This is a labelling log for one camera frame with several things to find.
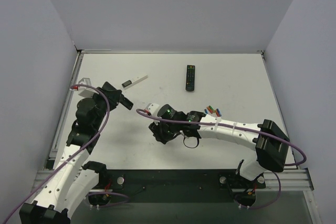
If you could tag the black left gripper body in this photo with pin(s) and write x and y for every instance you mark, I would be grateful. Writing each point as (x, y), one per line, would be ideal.
(115, 95)

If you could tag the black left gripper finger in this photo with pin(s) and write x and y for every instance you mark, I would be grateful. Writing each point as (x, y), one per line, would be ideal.
(125, 101)
(128, 106)

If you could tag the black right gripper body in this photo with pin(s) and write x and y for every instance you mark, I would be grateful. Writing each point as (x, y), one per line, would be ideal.
(156, 130)

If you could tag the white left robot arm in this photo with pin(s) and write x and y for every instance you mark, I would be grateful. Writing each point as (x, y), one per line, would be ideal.
(58, 197)

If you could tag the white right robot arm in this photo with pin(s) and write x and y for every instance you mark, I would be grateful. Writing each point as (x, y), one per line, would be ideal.
(267, 141)

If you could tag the white remote with display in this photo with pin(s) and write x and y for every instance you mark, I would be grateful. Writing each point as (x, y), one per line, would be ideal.
(129, 83)

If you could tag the black remote coloured buttons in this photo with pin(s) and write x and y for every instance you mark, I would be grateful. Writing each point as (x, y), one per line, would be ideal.
(190, 78)

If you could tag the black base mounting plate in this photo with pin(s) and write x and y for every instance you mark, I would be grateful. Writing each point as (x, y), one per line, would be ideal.
(109, 198)

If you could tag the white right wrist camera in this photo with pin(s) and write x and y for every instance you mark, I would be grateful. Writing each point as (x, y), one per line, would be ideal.
(152, 109)

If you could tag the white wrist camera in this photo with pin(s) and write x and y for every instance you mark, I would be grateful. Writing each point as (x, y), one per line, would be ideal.
(152, 109)
(85, 92)

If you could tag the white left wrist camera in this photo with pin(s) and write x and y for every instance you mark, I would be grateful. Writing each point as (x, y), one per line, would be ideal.
(85, 92)

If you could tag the aluminium front frame rail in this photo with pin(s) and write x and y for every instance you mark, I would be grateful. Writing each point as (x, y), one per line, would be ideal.
(133, 181)

